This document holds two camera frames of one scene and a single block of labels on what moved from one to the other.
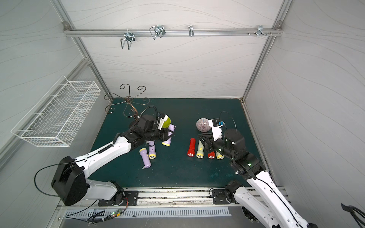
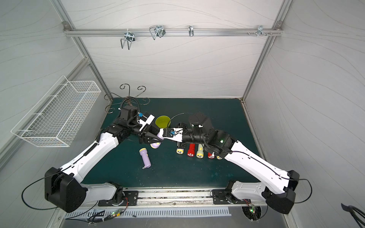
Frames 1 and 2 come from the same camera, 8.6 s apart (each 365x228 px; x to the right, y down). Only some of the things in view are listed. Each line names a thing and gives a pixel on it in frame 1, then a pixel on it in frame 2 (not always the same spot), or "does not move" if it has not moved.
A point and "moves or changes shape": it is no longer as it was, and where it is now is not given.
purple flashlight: (171, 127) → (179, 150)
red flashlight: (191, 151) does not move
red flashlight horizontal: (211, 155) does not move
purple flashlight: (152, 153) moves or changes shape
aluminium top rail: (173, 32) does not move
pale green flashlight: (200, 152) does not move
